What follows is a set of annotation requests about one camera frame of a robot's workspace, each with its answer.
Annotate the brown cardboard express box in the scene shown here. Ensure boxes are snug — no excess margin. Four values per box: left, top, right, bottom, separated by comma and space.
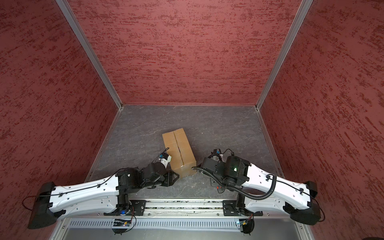
162, 128, 197, 179

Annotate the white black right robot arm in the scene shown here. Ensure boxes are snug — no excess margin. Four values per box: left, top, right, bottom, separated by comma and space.
193, 154, 323, 226

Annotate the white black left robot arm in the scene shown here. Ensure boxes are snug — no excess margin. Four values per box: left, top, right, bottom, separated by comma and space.
28, 162, 180, 230

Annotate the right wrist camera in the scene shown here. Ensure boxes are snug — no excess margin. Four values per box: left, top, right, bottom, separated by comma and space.
212, 149, 223, 156

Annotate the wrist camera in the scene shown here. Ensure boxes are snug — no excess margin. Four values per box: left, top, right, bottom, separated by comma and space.
159, 153, 172, 167
212, 149, 223, 156

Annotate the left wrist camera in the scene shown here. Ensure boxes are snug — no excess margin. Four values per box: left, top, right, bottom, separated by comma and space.
159, 153, 172, 167

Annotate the aluminium front rail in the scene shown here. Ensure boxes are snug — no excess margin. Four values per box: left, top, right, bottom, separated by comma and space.
62, 197, 241, 217

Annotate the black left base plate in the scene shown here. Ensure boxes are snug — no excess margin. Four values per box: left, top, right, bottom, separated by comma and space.
103, 199, 147, 217

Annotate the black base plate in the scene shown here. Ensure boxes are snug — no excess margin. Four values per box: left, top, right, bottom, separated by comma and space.
103, 199, 147, 217
222, 200, 263, 217

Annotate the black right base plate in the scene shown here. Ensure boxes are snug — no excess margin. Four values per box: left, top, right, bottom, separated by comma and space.
222, 200, 263, 217

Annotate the right controller board with wires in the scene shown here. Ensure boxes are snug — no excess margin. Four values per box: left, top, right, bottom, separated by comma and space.
239, 214, 255, 235

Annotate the controller board with wires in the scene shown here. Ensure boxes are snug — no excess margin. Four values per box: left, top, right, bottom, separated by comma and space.
239, 214, 255, 235
112, 216, 137, 235

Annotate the left controller board with wires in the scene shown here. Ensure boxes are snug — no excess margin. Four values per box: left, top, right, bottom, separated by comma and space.
112, 216, 137, 235

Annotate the white slotted cable duct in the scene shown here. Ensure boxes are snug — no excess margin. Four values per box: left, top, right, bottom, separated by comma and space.
68, 218, 239, 232

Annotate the aluminium right corner post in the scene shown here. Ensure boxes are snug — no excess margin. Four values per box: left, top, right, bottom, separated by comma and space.
255, 0, 314, 110

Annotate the aluminium corner post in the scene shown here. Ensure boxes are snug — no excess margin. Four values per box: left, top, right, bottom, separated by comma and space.
255, 0, 314, 110
56, 0, 124, 111

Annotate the aluminium left corner post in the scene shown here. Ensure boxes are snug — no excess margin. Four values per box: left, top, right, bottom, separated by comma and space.
56, 0, 124, 111

